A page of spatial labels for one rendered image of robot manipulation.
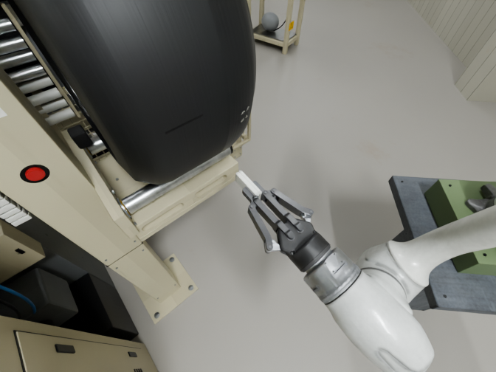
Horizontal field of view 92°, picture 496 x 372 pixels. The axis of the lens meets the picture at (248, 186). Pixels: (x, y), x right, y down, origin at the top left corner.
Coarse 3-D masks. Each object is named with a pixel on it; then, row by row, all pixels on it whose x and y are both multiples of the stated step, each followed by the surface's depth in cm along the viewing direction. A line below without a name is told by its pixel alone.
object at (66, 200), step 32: (0, 96) 38; (0, 128) 40; (32, 128) 43; (0, 160) 43; (32, 160) 46; (64, 160) 50; (32, 192) 50; (64, 192) 54; (64, 224) 60; (96, 224) 66; (96, 256) 74; (128, 256) 85; (160, 288) 118
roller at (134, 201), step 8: (224, 152) 72; (232, 152) 75; (208, 160) 70; (216, 160) 72; (200, 168) 69; (184, 176) 67; (192, 176) 69; (152, 184) 64; (168, 184) 65; (176, 184) 66; (136, 192) 62; (144, 192) 62; (152, 192) 63; (160, 192) 64; (128, 200) 61; (136, 200) 61; (144, 200) 62; (152, 200) 64; (128, 208) 60; (136, 208) 62
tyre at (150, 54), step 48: (48, 0) 26; (96, 0) 27; (144, 0) 29; (192, 0) 32; (240, 0) 36; (48, 48) 31; (96, 48) 28; (144, 48) 30; (192, 48) 34; (240, 48) 38; (96, 96) 32; (144, 96) 32; (192, 96) 37; (240, 96) 43; (144, 144) 37; (192, 144) 43
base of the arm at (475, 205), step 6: (486, 186) 81; (492, 186) 81; (486, 192) 81; (492, 192) 79; (486, 198) 80; (492, 198) 78; (468, 204) 80; (474, 204) 79; (480, 204) 78; (486, 204) 77; (492, 204) 75; (474, 210) 79; (480, 210) 77
